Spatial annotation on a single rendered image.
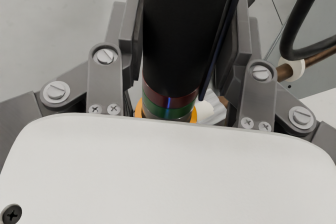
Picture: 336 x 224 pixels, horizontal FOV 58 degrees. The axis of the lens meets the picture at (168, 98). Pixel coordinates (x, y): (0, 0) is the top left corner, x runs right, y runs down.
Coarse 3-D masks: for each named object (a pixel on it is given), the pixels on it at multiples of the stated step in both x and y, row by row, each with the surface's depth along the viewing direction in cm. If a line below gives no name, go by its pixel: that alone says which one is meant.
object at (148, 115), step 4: (144, 108) 19; (192, 108) 19; (144, 112) 19; (148, 112) 18; (188, 112) 18; (148, 116) 19; (152, 116) 18; (156, 116) 18; (184, 116) 18; (188, 116) 19; (172, 120) 18; (176, 120) 18; (180, 120) 18; (184, 120) 19
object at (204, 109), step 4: (204, 100) 25; (196, 104) 25; (200, 104) 24; (204, 104) 24; (208, 104) 24; (196, 108) 24; (200, 108) 24; (204, 108) 24; (208, 108) 24; (212, 108) 24; (200, 112) 24; (204, 112) 24; (208, 112) 24; (212, 112) 24; (200, 116) 24; (204, 116) 24; (200, 120) 24
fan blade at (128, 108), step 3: (126, 90) 70; (126, 93) 69; (126, 96) 70; (126, 99) 71; (129, 99) 68; (126, 102) 70; (129, 102) 67; (126, 105) 71; (129, 105) 67; (126, 108) 72; (129, 108) 68; (132, 108) 67; (126, 111) 73; (129, 111) 68; (132, 111) 67; (126, 114) 75; (129, 114) 68; (132, 114) 67
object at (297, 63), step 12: (300, 0) 18; (312, 0) 18; (300, 12) 19; (288, 24) 20; (300, 24) 20; (288, 36) 21; (288, 48) 22; (300, 48) 26; (312, 48) 27; (324, 48) 27; (288, 60) 25; (300, 60) 26; (300, 72) 27
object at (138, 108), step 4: (140, 100) 21; (140, 104) 21; (136, 108) 21; (140, 108) 21; (136, 112) 21; (140, 112) 20; (192, 112) 21; (196, 112) 21; (136, 116) 21; (140, 116) 20; (192, 116) 21; (196, 116) 21; (192, 120) 21
